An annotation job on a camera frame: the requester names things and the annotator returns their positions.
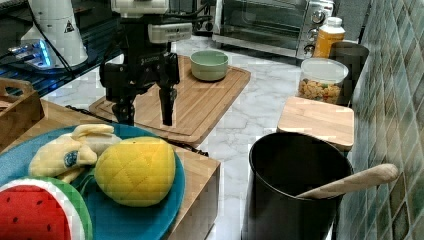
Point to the plush banana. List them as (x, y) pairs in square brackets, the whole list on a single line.
[(66, 156)]

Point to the wooden tea box tray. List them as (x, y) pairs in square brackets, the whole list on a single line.
[(21, 109)]

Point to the orange juice bottle white cap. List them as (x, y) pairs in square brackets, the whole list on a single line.
[(328, 34)]

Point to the dark grey cup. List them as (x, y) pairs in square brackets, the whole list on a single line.
[(353, 56)]

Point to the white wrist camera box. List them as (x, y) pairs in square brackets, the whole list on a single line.
[(164, 33)]

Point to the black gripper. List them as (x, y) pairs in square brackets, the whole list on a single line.
[(145, 64)]

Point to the yellow plush pineapple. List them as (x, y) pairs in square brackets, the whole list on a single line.
[(136, 172)]

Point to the blue plate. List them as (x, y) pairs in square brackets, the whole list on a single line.
[(111, 221)]

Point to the wooden drawer cabinet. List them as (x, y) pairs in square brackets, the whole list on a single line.
[(199, 208)]

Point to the stainless toaster oven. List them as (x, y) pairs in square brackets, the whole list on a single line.
[(283, 27)]

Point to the wooden cutting board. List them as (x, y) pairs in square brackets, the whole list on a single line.
[(198, 107)]

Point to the plush watermelon slice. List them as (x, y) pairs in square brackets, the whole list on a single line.
[(43, 208)]

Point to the clear plastic snack container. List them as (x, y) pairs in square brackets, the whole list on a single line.
[(321, 79)]

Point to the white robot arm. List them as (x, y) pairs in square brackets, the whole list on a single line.
[(147, 11)]

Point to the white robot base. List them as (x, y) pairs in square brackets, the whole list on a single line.
[(54, 40)]

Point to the green ceramic bowl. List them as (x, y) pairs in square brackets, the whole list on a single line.
[(209, 65)]

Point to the black utensil holder pot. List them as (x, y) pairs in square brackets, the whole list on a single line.
[(282, 166)]

